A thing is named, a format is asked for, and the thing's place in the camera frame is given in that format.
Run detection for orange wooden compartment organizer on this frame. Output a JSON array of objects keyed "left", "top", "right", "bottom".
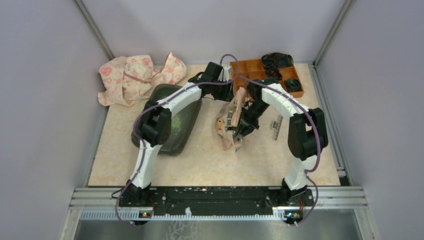
[{"left": 230, "top": 59, "right": 304, "bottom": 98}]

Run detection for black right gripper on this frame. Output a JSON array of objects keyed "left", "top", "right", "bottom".
[{"left": 235, "top": 100, "right": 271, "bottom": 141}]

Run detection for green litter granules pile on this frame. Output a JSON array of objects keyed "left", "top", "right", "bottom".
[{"left": 171, "top": 114, "right": 183, "bottom": 132}]

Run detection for pink floral cloth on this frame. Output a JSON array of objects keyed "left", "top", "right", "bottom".
[{"left": 97, "top": 52, "right": 187, "bottom": 107}]

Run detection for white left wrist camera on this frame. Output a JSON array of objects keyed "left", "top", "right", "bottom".
[{"left": 221, "top": 65, "right": 233, "bottom": 82}]

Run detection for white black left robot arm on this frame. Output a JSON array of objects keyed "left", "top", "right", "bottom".
[{"left": 115, "top": 62, "right": 234, "bottom": 207}]

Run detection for aluminium front frame rail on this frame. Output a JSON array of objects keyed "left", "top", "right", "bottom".
[{"left": 69, "top": 186, "right": 368, "bottom": 222}]

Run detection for pink cat litter bag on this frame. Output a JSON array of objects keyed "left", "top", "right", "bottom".
[{"left": 214, "top": 87, "right": 247, "bottom": 152}]

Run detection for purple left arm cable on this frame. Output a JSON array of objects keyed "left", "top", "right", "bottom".
[{"left": 114, "top": 53, "right": 244, "bottom": 227}]

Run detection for grey bag sealing clip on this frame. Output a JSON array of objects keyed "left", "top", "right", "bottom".
[{"left": 271, "top": 115, "right": 283, "bottom": 141}]

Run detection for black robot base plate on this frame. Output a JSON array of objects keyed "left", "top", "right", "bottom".
[{"left": 119, "top": 186, "right": 314, "bottom": 217}]

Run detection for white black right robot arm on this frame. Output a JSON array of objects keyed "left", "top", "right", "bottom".
[{"left": 234, "top": 77, "right": 329, "bottom": 206}]

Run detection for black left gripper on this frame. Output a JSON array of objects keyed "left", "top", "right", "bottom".
[{"left": 211, "top": 78, "right": 236, "bottom": 103}]

